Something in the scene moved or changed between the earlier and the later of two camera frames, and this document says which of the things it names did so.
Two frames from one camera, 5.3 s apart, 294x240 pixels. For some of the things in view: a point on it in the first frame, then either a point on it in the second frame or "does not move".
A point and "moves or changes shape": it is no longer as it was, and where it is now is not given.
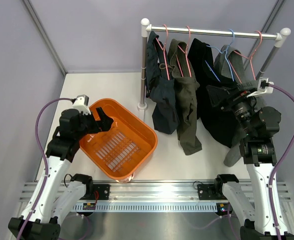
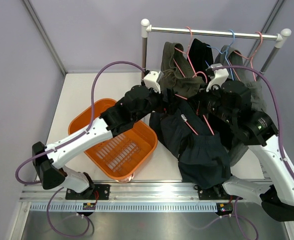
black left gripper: [102, 125] -> [169, 106]
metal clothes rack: [146, 27] does not move
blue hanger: [229, 66] does not move
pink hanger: [164, 51] -> [207, 122]
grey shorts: [229, 59] does not move
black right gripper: [238, 100] -> [198, 100]
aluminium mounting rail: [152, 191] does not move
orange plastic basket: [121, 150] does not move
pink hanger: [185, 52] moves or changes shape
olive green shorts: [186, 85] does not move
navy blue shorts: [160, 81] -> [204, 160]
